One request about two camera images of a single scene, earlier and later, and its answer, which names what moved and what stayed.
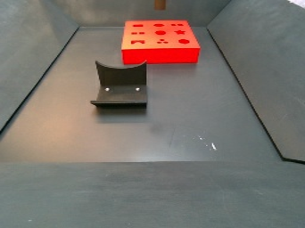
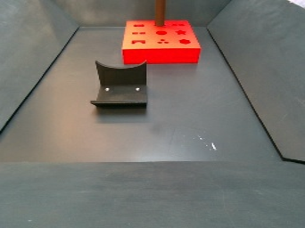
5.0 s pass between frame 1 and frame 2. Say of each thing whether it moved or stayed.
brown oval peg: moved
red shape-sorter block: stayed
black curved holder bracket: stayed
